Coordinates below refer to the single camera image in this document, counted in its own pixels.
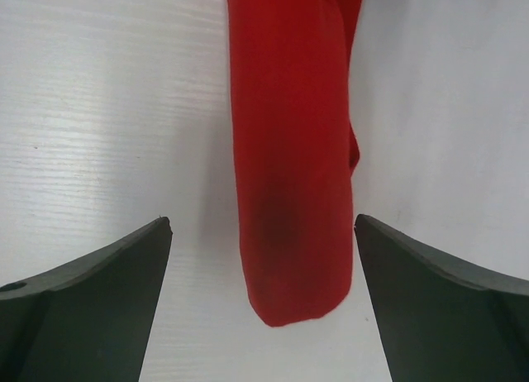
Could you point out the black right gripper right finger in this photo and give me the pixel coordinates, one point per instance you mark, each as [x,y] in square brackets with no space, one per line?
[441,318]

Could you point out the red t shirt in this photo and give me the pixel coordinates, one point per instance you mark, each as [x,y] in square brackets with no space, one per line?
[294,152]

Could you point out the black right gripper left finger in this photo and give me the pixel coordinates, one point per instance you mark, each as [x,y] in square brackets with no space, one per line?
[89,319]

